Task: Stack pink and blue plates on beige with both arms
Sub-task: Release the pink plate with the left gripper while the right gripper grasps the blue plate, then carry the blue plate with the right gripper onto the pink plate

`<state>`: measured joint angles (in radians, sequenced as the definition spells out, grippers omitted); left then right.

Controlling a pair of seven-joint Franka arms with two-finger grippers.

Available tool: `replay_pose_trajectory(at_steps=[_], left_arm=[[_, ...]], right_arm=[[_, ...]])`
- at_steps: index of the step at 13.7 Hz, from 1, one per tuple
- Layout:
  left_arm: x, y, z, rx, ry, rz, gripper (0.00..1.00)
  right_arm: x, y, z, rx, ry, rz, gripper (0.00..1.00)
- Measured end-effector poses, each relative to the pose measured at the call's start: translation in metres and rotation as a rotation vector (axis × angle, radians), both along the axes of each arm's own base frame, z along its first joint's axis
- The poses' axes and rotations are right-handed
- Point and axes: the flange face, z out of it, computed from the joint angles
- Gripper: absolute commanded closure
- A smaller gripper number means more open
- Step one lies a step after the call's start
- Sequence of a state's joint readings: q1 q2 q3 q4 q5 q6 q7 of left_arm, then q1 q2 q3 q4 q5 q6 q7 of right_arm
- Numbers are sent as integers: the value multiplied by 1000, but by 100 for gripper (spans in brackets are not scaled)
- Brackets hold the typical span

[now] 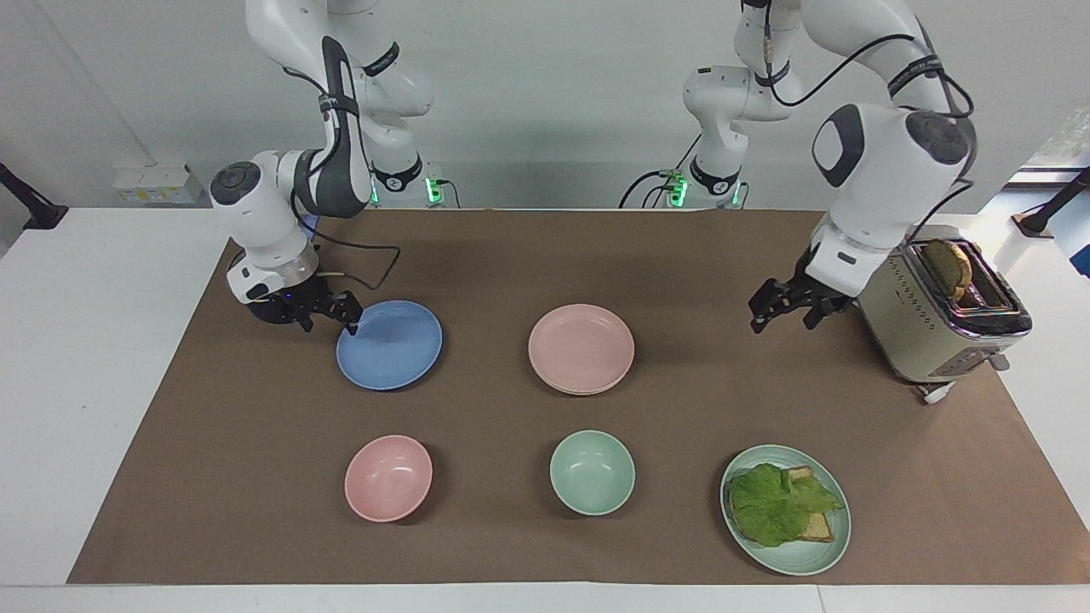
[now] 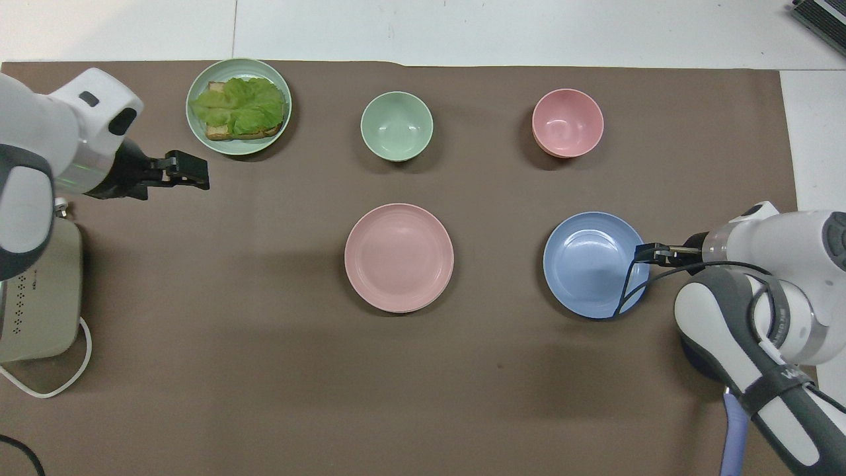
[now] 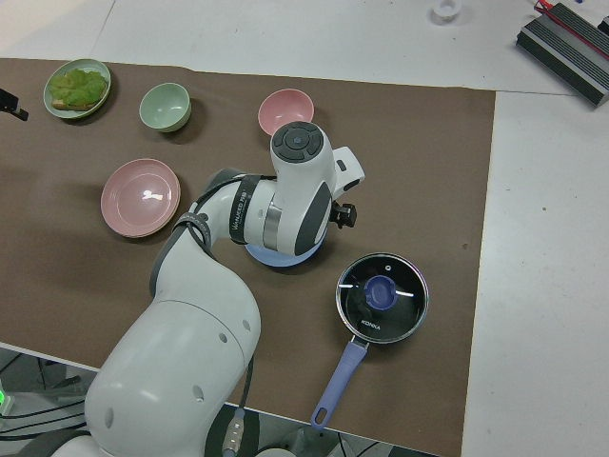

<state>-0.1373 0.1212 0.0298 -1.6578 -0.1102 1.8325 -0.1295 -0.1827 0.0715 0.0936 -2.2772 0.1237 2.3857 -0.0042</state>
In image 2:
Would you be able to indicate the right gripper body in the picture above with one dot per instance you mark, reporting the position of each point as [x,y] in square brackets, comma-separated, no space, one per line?
[695,254]

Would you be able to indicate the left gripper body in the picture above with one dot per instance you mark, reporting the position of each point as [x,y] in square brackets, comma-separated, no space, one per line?
[125,173]

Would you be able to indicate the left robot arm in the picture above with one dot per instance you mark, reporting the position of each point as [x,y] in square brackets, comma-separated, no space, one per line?
[26,198]

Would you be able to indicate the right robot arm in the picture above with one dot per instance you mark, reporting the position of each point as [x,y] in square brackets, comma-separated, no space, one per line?
[793,244]

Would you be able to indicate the green plate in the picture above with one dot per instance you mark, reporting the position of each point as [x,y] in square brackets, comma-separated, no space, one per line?
[198,129]

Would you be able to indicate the toast slice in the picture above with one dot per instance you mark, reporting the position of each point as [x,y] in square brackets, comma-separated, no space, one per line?
[221,132]

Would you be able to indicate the blue plate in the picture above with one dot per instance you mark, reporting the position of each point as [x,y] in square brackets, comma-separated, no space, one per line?
[585,264]

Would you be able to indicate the green lettuce leaf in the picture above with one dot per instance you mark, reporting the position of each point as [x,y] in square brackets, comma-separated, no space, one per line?
[241,106]

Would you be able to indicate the beige toaster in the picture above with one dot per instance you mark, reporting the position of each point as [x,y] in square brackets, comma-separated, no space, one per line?
[46,311]

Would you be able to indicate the pink bowl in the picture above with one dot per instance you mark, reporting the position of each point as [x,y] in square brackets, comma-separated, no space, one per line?
[567,122]

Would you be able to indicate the dark grey device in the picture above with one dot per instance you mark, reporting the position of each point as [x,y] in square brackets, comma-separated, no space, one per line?
[823,16]

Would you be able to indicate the green bowl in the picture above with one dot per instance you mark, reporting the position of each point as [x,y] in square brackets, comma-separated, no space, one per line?
[396,125]

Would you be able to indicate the pink plate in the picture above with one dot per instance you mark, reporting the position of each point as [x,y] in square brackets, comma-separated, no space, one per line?
[398,258]

